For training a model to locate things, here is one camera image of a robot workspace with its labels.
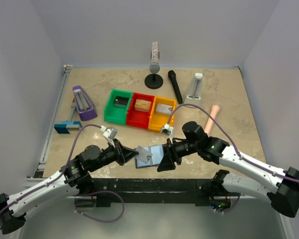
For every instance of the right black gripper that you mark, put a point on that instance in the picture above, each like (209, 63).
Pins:
(167, 164)

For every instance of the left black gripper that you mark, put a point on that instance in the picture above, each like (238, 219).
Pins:
(121, 151)

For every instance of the silver credit card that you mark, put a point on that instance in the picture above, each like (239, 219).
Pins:
(144, 154)

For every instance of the blue leather card holder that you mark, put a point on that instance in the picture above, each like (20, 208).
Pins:
(157, 155)

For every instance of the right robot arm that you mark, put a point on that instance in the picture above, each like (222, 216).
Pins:
(279, 187)

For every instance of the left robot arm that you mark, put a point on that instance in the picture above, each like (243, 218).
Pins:
(71, 180)

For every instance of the orange card stack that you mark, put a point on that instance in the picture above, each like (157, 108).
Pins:
(142, 105)

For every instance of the black card stack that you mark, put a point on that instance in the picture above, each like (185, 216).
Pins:
(121, 102)

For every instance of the silver card stack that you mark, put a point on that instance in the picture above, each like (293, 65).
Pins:
(163, 109)

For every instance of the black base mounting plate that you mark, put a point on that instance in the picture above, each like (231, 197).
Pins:
(153, 191)

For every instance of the red plastic bin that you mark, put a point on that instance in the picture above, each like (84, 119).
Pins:
(136, 118)

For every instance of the green plastic bin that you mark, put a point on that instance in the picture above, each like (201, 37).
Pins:
(113, 114)

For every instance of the yellow plastic bin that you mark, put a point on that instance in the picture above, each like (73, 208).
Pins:
(156, 121)

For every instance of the purple metronome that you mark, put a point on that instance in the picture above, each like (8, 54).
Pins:
(85, 106)

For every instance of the blue grey block toy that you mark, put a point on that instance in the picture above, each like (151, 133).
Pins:
(69, 126)

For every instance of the white metronome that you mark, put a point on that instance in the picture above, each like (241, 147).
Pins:
(193, 93)

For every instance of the pink microphone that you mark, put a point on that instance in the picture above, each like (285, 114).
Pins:
(213, 113)

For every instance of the black round microphone stand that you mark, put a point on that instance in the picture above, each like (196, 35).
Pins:
(153, 81)

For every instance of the black microphone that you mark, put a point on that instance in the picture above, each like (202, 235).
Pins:
(172, 78)

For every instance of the glitter microphone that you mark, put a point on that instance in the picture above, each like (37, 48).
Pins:
(154, 56)

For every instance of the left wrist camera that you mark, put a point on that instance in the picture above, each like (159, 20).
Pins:
(109, 133)

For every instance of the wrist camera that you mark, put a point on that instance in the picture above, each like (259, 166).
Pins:
(109, 133)
(167, 130)

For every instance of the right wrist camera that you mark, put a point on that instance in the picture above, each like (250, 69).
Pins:
(167, 130)

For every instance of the aluminium frame rail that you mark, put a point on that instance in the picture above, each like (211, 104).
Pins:
(44, 155)

